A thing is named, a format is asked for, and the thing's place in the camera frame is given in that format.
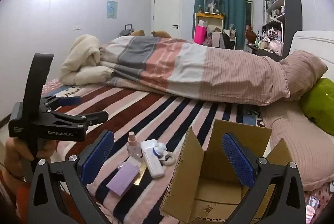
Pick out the person's left hand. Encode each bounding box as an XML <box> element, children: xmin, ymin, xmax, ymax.
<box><xmin>4</xmin><ymin>138</ymin><xmax>58</xmax><ymax>179</ymax></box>

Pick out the white door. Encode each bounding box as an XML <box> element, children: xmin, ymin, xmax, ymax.
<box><xmin>153</xmin><ymin>0</ymin><xmax>181</xmax><ymax>39</ymax></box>

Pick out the pink plastic bag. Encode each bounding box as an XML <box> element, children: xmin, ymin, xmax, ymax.
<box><xmin>269</xmin><ymin>40</ymin><xmax>284</xmax><ymax>54</ymax></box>

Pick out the brown cardboard box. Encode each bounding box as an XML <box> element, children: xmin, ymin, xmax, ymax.
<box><xmin>160</xmin><ymin>119</ymin><xmax>294</xmax><ymax>224</ymax></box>

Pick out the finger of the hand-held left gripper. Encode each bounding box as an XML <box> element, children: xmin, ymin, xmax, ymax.
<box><xmin>41</xmin><ymin>95</ymin><xmax>82</xmax><ymax>110</ymax></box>
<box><xmin>48</xmin><ymin>110</ymin><xmax>109</xmax><ymax>126</ymax></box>

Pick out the brown plush toy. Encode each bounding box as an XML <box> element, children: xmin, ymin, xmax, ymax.
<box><xmin>245</xmin><ymin>25</ymin><xmax>258</xmax><ymax>44</ymax></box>

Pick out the glass display case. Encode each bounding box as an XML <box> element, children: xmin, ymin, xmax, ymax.
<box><xmin>203</xmin><ymin>0</ymin><xmax>222</xmax><ymax>14</ymax></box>

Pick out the white rounded plastic gadget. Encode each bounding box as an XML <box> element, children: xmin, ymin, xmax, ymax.
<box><xmin>153</xmin><ymin>143</ymin><xmax>168</xmax><ymax>160</ymax></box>

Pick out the striped fleece blanket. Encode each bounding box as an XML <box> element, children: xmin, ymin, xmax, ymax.
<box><xmin>39</xmin><ymin>78</ymin><xmax>264</xmax><ymax>224</ymax></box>

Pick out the tall dark shelf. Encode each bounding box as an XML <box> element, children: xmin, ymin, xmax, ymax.
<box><xmin>262</xmin><ymin>0</ymin><xmax>303</xmax><ymax>63</ymax></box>

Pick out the green pillow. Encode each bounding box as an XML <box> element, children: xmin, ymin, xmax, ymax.
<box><xmin>300</xmin><ymin>78</ymin><xmax>334</xmax><ymax>136</ymax></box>

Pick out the grey suitcase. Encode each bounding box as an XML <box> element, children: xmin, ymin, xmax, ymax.
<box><xmin>119</xmin><ymin>24</ymin><xmax>134</xmax><ymax>37</ymax></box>

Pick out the pink glass bottle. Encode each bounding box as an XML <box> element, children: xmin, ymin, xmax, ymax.
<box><xmin>126</xmin><ymin>131</ymin><xmax>143</xmax><ymax>158</ymax></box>

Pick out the white headboard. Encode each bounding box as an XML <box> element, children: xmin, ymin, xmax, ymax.
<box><xmin>288</xmin><ymin>30</ymin><xmax>334</xmax><ymax>78</ymax></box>

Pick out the gold foil card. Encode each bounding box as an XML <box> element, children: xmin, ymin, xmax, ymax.
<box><xmin>130</xmin><ymin>159</ymin><xmax>147</xmax><ymax>186</ymax></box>

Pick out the window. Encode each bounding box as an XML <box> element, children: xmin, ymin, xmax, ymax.
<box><xmin>244</xmin><ymin>0</ymin><xmax>254</xmax><ymax>27</ymax></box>

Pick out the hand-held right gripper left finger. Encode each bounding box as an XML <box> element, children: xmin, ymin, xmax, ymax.
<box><xmin>27</xmin><ymin>130</ymin><xmax>115</xmax><ymax>224</ymax></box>

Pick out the purple box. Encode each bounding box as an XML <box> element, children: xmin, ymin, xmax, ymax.
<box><xmin>106</xmin><ymin>161</ymin><xmax>139</xmax><ymax>197</ymax></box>

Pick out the pink striped long pillow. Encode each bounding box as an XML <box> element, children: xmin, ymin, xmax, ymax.
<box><xmin>261</xmin><ymin>101</ymin><xmax>334</xmax><ymax>191</ymax></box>

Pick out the wooden ring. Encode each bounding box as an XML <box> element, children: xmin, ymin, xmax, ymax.
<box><xmin>160</xmin><ymin>151</ymin><xmax>176</xmax><ymax>165</ymax></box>

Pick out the white rectangular case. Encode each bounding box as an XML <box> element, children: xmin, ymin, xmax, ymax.
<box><xmin>141</xmin><ymin>140</ymin><xmax>165</xmax><ymax>178</ymax></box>

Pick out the pink paper bag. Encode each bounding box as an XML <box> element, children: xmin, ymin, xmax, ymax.
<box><xmin>194</xmin><ymin>26</ymin><xmax>207</xmax><ymax>44</ymax></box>

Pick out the yellow shelf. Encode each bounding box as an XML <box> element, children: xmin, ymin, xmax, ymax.
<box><xmin>195</xmin><ymin>13</ymin><xmax>225</xmax><ymax>43</ymax></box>

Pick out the clear plastic bottle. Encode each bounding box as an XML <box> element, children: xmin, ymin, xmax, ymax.
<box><xmin>305</xmin><ymin>195</ymin><xmax>320</xmax><ymax>224</ymax></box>

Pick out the cream fluffy blanket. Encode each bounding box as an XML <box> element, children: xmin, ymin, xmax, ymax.
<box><xmin>61</xmin><ymin>34</ymin><xmax>115</xmax><ymax>85</ymax></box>

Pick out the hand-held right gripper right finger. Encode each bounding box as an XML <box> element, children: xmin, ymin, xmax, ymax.
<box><xmin>222</xmin><ymin>132</ymin><xmax>306</xmax><ymax>224</ymax></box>

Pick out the wall poster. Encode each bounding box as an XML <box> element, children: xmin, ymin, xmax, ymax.
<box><xmin>107</xmin><ymin>0</ymin><xmax>118</xmax><ymax>18</ymax></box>

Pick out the patchwork striped quilt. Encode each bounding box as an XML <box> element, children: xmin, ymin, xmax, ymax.
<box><xmin>98</xmin><ymin>36</ymin><xmax>291</xmax><ymax>106</ymax></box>

